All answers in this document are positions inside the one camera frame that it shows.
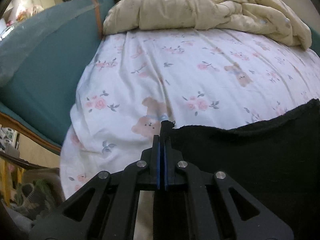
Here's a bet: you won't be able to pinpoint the black pants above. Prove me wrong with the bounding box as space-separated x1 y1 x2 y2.
160 99 319 239

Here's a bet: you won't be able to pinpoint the grey clothes pile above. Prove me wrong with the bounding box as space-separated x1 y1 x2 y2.
5 179 65 234

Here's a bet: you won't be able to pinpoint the floral white bed sheet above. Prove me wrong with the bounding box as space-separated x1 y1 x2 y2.
60 29 319 197

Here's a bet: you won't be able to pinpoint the cream crumpled duvet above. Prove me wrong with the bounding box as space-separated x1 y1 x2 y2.
103 0 312 49

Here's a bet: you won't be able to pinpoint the teal bed frame padding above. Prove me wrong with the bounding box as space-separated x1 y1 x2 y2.
1 0 114 154

